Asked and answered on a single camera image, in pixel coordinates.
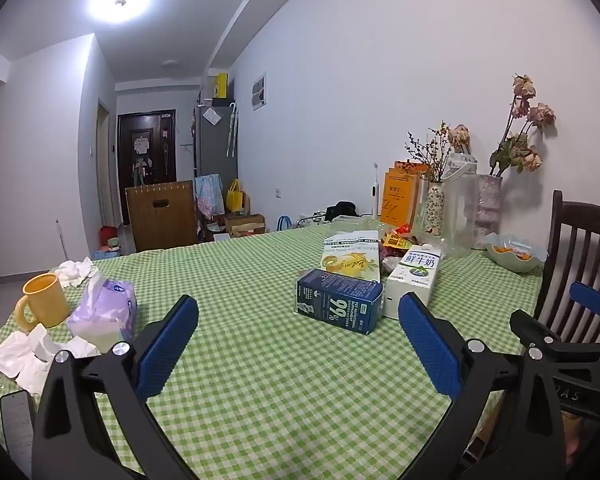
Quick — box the clear plastic water jug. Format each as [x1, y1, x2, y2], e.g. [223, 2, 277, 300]
[439, 152, 480, 260]

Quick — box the yellow mug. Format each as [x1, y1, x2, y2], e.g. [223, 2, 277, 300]
[14, 272, 72, 333]

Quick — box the orange paper bag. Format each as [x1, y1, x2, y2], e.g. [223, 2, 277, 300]
[383, 160, 431, 231]

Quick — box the cardboard box with flaps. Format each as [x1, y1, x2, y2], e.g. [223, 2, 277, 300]
[224, 214, 267, 238]

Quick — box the crumpled white tissue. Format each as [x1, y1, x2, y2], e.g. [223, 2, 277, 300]
[55, 257, 100, 288]
[0, 324, 101, 395]

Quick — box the white electric toothbrush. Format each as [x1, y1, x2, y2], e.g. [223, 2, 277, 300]
[370, 162, 382, 221]

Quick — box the green wavy bowl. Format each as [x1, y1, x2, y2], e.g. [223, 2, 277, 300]
[484, 232, 548, 275]

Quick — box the yellow tote bag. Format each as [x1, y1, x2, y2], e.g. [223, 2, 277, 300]
[226, 178, 246, 213]

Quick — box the pile of kumquats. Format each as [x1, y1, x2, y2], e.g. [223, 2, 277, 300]
[495, 244, 533, 261]

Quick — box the pink patterned roll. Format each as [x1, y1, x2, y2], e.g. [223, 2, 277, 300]
[475, 174, 504, 251]

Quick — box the dark blue carton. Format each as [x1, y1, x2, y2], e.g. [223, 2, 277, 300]
[295, 268, 384, 335]

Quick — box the floral ceramic vase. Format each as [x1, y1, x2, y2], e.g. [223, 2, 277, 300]
[425, 182, 446, 237]

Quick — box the plain brown cardboard box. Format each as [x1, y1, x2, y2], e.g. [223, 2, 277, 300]
[477, 395, 506, 448]

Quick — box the grey smartphone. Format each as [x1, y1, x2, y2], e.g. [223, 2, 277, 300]
[0, 389, 36, 466]

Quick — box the yellow snack bag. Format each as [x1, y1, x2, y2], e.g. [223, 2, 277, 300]
[380, 234, 414, 256]

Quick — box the white yellow pet food bag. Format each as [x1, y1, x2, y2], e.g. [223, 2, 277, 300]
[321, 230, 382, 282]

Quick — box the dark wooden chair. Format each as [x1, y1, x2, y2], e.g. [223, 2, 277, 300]
[532, 190, 600, 341]

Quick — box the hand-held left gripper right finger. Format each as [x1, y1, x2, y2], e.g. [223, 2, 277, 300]
[397, 291, 566, 480]

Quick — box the grey refrigerator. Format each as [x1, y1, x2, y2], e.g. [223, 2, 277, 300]
[194, 102, 240, 201]

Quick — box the white milk carton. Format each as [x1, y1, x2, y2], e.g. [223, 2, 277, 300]
[382, 244, 443, 320]

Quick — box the brown wooden chair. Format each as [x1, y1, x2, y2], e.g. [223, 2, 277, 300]
[125, 180, 198, 253]

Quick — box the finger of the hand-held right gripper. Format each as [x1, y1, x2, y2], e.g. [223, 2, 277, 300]
[510, 309, 600, 361]
[569, 281, 600, 317]

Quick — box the blue patterned bag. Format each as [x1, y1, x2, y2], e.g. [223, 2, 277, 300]
[195, 174, 226, 221]

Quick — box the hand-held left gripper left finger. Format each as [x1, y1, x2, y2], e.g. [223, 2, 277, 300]
[32, 294, 201, 480]

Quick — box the green checked tablecloth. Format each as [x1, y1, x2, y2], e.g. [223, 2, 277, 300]
[0, 220, 551, 480]

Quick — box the light wooden door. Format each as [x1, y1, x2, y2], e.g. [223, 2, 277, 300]
[97, 100, 116, 226]

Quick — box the white wall panel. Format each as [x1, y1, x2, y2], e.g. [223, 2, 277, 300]
[251, 74, 268, 110]

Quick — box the white folded umbrella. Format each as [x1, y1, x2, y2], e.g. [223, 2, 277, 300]
[226, 102, 239, 158]

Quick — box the purple tissue pack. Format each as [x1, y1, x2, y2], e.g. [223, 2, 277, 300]
[67, 271, 138, 356]

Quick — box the dark entrance door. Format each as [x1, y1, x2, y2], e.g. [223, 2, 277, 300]
[117, 109, 178, 223]

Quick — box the black bag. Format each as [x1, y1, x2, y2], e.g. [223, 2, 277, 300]
[325, 201, 361, 218]

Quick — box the round ceiling light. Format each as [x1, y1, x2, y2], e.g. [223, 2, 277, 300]
[87, 0, 151, 25]

